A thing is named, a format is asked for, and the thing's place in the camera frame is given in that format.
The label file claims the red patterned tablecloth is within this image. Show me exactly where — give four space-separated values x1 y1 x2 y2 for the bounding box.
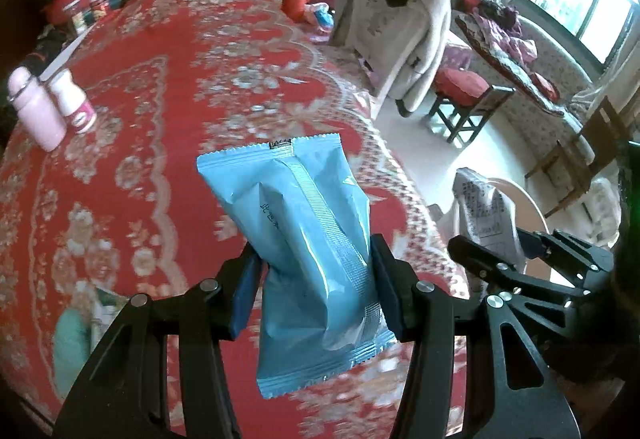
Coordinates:
0 0 472 439

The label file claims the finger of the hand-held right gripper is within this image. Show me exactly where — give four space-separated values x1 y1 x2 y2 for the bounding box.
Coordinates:
447 235 592 311
517 229 616 288

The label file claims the beige coat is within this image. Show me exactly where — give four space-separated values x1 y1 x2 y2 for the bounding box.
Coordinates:
329 0 459 118

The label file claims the teal plastic wrapper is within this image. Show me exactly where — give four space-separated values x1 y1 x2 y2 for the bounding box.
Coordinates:
52 306 95 401

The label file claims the blue plastic packet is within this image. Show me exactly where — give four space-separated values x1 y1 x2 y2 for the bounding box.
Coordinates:
196 131 392 401

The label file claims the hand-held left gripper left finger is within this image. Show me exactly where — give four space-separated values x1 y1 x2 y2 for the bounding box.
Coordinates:
55 245 263 439

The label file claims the floral patterned sofa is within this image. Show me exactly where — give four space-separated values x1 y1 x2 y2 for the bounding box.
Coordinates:
515 13 628 162

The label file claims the white crumpled wrapper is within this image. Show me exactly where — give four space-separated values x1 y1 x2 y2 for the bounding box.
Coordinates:
92 286 130 341

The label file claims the white bottle with pink label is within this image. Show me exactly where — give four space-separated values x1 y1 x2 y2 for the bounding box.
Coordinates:
47 68 99 136

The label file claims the light wooden chair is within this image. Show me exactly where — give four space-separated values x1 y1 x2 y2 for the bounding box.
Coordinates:
524 95 632 221

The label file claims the pink floral quilt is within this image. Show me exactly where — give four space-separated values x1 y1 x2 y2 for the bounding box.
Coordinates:
454 0 567 116

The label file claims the blue plastic bag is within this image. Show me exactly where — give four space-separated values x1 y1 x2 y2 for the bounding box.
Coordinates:
304 1 334 33

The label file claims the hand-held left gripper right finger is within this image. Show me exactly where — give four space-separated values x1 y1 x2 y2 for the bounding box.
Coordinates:
371 234 582 439

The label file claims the white printed paper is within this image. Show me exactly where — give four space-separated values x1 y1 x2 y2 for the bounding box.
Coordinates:
452 167 527 295

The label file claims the white fluffy cloth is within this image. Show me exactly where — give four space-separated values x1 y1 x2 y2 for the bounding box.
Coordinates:
586 178 623 247

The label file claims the red pillow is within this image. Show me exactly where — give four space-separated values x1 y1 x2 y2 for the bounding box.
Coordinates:
529 71 562 103

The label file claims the red seat cushion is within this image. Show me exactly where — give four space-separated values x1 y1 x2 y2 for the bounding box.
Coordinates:
434 66 492 104

